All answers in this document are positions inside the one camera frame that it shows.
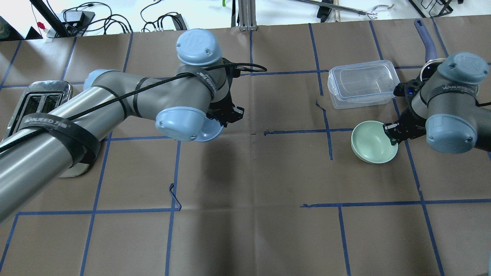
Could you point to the blue bowl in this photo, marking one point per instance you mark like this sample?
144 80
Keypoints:
210 130

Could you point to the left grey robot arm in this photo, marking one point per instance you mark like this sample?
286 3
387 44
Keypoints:
184 107

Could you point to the purple-handled pan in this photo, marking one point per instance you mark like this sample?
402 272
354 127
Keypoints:
431 60

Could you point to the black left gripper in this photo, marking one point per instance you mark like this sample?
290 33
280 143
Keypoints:
226 111

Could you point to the black power adapter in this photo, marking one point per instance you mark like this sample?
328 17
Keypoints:
74 18

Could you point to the green bowl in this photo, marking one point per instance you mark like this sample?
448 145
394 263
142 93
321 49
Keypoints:
370 143

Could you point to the silver toaster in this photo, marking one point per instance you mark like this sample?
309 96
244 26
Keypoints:
34 109

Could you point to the clear plastic storage container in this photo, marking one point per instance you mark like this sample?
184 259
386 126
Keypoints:
363 84

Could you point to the aluminium frame post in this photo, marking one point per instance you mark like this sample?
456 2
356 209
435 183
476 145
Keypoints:
247 15

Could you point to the metal rod with hook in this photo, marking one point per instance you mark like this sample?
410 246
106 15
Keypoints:
372 14

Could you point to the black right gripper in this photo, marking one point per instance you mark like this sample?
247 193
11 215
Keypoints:
407 124

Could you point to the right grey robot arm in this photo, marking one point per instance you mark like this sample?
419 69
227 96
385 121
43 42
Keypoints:
442 105

